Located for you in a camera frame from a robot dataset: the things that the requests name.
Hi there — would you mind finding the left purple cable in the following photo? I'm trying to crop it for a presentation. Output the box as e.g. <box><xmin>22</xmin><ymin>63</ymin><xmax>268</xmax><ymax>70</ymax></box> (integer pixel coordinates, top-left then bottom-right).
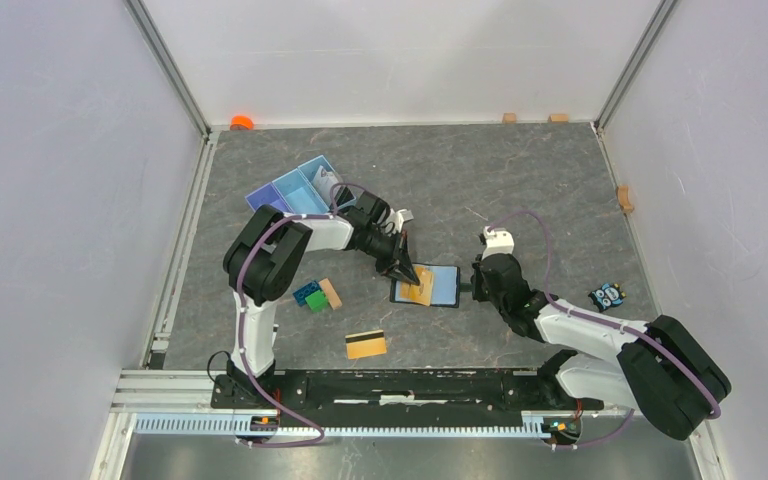
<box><xmin>234</xmin><ymin>182</ymin><xmax>385</xmax><ymax>450</ymax></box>

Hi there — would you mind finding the light blue middle bin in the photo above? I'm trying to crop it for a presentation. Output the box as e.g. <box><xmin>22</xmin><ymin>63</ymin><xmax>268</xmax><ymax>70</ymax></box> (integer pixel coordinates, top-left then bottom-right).
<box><xmin>272</xmin><ymin>169</ymin><xmax>327</xmax><ymax>214</ymax></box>

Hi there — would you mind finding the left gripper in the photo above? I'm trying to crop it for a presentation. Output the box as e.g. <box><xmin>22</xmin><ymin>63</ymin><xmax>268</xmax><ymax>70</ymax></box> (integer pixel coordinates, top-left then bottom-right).
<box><xmin>360</xmin><ymin>227</ymin><xmax>419</xmax><ymax>287</ymax></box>

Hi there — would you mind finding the blue owl toy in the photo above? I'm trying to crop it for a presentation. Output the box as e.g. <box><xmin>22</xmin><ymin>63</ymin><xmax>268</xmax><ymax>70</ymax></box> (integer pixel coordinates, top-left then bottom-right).
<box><xmin>588</xmin><ymin>283</ymin><xmax>627</xmax><ymax>313</ymax></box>

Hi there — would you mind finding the blue toy brick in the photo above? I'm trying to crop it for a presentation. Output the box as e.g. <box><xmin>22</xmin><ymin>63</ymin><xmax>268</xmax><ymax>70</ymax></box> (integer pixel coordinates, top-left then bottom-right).
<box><xmin>292</xmin><ymin>281</ymin><xmax>321</xmax><ymax>306</ymax></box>

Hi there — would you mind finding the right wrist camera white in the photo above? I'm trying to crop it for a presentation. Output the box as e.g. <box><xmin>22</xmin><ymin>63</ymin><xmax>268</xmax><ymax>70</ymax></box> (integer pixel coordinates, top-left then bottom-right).
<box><xmin>480</xmin><ymin>226</ymin><xmax>515</xmax><ymax>260</ymax></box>

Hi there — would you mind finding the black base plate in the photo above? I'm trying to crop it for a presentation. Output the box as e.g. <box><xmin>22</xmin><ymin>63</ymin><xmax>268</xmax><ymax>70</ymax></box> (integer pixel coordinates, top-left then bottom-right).
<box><xmin>211</xmin><ymin>368</ymin><xmax>604</xmax><ymax>429</ymax></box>

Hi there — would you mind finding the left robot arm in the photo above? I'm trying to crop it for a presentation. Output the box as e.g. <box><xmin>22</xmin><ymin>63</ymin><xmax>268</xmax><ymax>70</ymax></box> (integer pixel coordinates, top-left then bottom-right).
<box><xmin>223</xmin><ymin>192</ymin><xmax>420</xmax><ymax>408</ymax></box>

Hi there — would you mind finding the aluminium frame rail left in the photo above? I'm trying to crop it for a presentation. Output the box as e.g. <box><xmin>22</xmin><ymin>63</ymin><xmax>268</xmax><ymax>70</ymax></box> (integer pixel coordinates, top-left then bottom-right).
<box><xmin>90</xmin><ymin>0</ymin><xmax>219</xmax><ymax>479</ymax></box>

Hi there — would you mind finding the light blue bin with cards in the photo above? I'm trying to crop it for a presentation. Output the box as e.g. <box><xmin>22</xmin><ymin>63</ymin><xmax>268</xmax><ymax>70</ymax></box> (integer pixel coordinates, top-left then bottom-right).
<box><xmin>297</xmin><ymin>155</ymin><xmax>357</xmax><ymax>211</ymax></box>

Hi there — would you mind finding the orange round object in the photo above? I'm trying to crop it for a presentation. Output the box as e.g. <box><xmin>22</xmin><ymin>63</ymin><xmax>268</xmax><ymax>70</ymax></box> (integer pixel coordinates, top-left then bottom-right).
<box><xmin>229</xmin><ymin>115</ymin><xmax>254</xmax><ymax>131</ymax></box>

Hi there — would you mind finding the purple plastic bin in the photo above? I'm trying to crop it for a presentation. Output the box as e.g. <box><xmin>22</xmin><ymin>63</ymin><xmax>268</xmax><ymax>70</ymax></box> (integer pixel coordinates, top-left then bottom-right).
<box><xmin>245</xmin><ymin>182</ymin><xmax>291</xmax><ymax>212</ymax></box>

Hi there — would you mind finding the wooden block back right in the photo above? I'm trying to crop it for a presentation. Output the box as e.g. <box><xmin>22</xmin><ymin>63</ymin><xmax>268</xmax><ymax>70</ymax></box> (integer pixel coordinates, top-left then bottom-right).
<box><xmin>548</xmin><ymin>113</ymin><xmax>570</xmax><ymax>123</ymax></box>

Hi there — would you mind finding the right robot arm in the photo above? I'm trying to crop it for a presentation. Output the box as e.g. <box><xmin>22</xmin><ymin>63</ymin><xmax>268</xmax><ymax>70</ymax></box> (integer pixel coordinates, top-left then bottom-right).
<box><xmin>471</xmin><ymin>253</ymin><xmax>732</xmax><ymax>440</ymax></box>

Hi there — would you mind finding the green toy brick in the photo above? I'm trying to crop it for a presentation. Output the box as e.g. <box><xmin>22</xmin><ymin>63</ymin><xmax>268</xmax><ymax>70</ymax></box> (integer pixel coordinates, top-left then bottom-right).
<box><xmin>305</xmin><ymin>290</ymin><xmax>330</xmax><ymax>313</ymax></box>

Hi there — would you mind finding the gold credit card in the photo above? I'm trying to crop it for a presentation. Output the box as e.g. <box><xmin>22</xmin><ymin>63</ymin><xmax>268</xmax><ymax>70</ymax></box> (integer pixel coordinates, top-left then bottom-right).
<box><xmin>345</xmin><ymin>330</ymin><xmax>388</xmax><ymax>360</ymax></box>

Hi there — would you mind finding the black card holder wallet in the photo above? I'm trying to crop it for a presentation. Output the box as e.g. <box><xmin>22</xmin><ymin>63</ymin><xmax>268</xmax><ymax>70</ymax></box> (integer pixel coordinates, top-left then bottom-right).
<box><xmin>389</xmin><ymin>264</ymin><xmax>472</xmax><ymax>308</ymax></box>

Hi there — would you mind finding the wooden arch block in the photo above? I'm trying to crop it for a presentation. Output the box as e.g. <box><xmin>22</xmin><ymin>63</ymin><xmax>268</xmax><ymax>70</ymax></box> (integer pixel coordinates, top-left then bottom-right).
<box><xmin>616</xmin><ymin>185</ymin><xmax>635</xmax><ymax>215</ymax></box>

